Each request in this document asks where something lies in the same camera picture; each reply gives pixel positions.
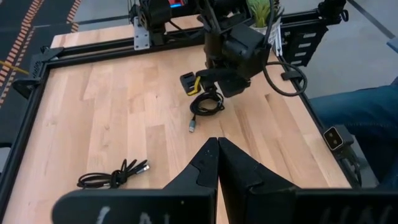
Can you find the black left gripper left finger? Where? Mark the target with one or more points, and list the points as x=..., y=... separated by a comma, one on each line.
x=202, y=168

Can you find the person's leg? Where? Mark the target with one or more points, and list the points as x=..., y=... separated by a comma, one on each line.
x=357, y=109

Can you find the pale blue object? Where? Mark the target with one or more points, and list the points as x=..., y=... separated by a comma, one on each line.
x=393, y=45

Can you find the black frame clamp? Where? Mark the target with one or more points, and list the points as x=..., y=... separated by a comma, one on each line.
x=292, y=75

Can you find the yellow tape tag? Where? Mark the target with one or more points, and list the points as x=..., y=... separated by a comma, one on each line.
x=196, y=87

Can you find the black slotted metal panel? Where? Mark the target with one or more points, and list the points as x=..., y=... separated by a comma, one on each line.
x=306, y=46

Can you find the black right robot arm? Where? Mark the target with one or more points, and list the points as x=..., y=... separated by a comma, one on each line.
x=155, y=15

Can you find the black table-level camera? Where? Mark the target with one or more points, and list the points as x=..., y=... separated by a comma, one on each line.
x=334, y=138

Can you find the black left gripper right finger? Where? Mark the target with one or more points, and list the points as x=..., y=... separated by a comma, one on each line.
x=239, y=168

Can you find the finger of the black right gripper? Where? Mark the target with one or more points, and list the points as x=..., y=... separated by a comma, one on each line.
x=214, y=88
x=205, y=88

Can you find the green succulent in white pot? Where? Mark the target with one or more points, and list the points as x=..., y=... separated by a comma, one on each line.
x=261, y=12

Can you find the silver metal bracket plate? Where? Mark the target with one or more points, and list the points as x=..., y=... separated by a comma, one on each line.
x=141, y=35

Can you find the black mat with orange stripes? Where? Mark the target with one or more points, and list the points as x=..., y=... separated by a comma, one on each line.
x=18, y=31

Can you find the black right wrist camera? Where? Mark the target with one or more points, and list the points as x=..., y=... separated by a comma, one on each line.
x=245, y=46

